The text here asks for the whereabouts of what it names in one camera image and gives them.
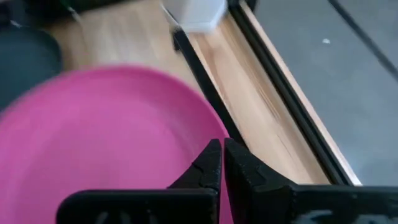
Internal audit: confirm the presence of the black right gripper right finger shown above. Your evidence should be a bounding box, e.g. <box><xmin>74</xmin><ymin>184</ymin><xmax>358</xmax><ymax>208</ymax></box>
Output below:
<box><xmin>224</xmin><ymin>138</ymin><xmax>398</xmax><ymax>224</ymax></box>

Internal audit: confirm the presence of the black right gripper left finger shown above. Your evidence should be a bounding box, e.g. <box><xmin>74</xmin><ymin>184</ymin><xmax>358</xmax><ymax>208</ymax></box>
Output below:
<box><xmin>55</xmin><ymin>139</ymin><xmax>223</xmax><ymax>224</ymax></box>

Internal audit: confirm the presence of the magenta plate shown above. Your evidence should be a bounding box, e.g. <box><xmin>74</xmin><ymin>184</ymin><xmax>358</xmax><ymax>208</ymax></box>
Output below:
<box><xmin>0</xmin><ymin>63</ymin><xmax>234</xmax><ymax>224</ymax></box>

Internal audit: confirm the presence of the dark teal plate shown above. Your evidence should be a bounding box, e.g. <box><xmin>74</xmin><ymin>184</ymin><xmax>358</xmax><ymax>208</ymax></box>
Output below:
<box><xmin>0</xmin><ymin>24</ymin><xmax>63</xmax><ymax>111</ymax></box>

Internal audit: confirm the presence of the white hexagonal plant pot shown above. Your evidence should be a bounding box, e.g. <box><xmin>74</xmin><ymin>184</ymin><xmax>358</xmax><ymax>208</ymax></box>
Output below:
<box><xmin>161</xmin><ymin>0</ymin><xmax>228</xmax><ymax>34</ymax></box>

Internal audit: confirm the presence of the black aluminium table frame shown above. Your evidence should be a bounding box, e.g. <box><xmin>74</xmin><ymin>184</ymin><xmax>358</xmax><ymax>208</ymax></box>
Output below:
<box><xmin>228</xmin><ymin>0</ymin><xmax>355</xmax><ymax>187</ymax></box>

